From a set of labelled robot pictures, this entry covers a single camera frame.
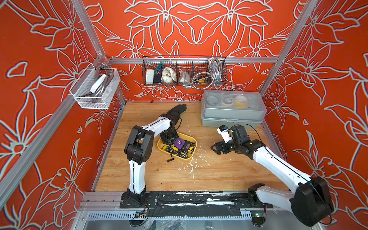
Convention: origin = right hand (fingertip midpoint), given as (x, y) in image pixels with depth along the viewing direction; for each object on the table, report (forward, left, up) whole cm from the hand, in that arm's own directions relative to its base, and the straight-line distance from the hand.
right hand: (215, 144), depth 82 cm
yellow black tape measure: (+1, +28, -8) cm, 29 cm away
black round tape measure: (-2, +19, -8) cm, 21 cm away
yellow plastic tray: (+3, +14, -8) cm, 16 cm away
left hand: (+9, +27, -10) cm, 30 cm away
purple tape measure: (+5, +21, -8) cm, 23 cm away
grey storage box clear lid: (+24, -13, +6) cm, 27 cm away
